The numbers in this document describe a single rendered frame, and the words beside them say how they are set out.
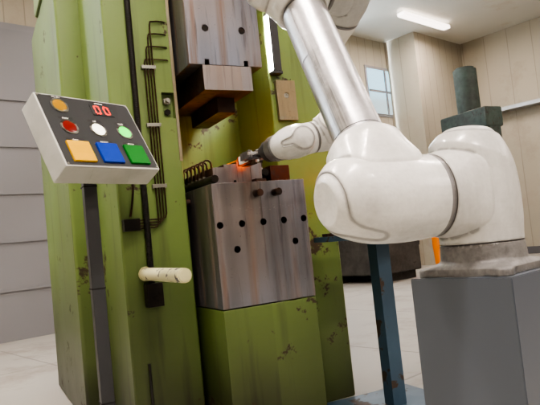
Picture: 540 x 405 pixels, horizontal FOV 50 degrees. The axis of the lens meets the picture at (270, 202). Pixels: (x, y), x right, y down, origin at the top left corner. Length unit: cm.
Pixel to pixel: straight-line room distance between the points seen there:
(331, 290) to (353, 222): 153
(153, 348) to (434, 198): 141
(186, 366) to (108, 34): 126
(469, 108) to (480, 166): 776
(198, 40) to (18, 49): 419
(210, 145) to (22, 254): 353
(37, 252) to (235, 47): 405
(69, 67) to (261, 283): 127
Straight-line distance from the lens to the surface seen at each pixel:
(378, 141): 102
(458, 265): 110
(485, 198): 108
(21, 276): 589
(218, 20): 229
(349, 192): 95
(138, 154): 187
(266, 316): 212
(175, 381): 223
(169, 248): 218
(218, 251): 203
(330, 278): 248
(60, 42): 271
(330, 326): 249
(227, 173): 214
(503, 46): 1071
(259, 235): 210
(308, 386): 223
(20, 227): 591
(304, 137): 176
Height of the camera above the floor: 71
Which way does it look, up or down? 3 degrees up
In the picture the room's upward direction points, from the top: 6 degrees counter-clockwise
